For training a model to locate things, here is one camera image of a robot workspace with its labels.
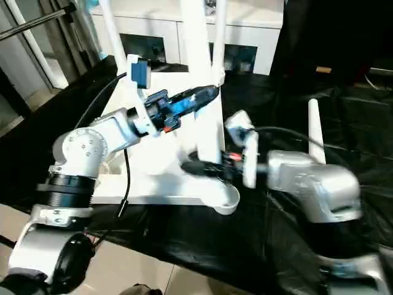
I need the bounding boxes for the white plastic table top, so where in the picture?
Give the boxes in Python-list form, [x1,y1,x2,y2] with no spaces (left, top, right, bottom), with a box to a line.
[91,54,241,216]

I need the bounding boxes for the white plastic table leg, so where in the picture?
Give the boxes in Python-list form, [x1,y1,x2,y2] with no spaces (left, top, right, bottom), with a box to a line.
[211,0,228,84]
[99,0,129,72]
[179,0,224,169]
[307,98,327,166]

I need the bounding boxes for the black plastic mat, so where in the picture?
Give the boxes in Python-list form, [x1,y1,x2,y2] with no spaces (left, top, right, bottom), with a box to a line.
[0,57,393,295]

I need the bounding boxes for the white sideboard cabinet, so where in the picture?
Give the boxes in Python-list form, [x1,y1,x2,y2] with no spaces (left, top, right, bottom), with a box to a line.
[88,0,286,77]

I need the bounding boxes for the grey brown curtain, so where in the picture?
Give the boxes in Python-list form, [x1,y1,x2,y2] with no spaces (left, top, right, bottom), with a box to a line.
[39,0,103,75]

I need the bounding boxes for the white round pipe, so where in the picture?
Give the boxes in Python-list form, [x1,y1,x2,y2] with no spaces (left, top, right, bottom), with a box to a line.
[11,0,71,90]

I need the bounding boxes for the grey metal pole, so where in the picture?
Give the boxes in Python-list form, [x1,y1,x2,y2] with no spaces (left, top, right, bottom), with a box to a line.
[0,2,77,41]

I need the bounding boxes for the grey flat bar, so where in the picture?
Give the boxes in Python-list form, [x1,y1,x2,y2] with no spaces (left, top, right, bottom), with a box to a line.
[369,65,393,75]

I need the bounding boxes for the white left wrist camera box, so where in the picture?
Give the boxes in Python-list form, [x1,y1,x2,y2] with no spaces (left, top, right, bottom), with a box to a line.
[125,53,161,140]

